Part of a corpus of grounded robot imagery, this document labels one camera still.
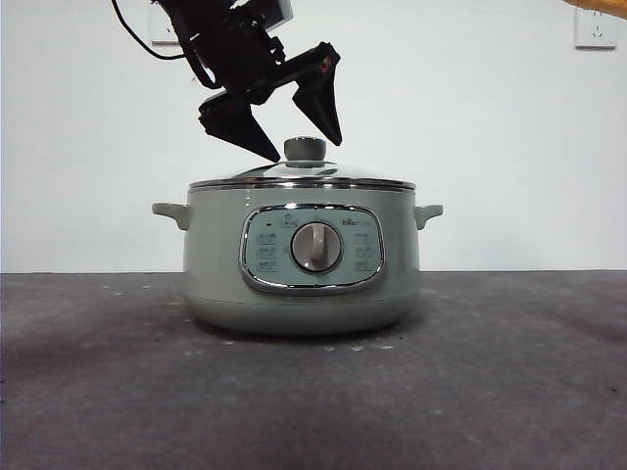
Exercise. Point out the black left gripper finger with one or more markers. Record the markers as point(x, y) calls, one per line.
point(235, 122)
point(321, 103)

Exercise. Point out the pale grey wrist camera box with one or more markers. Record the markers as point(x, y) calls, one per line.
point(276, 12)

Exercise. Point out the glass lid with green knob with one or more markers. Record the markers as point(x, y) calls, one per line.
point(306, 149)

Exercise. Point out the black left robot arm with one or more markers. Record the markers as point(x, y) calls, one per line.
point(196, 19)

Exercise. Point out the sage green electric cooking pot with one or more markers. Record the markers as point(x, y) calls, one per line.
point(215, 274)

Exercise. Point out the white wall power socket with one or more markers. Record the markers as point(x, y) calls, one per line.
point(158, 24)
point(595, 30)

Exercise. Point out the yellow corn cob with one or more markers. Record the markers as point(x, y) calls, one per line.
point(607, 2)

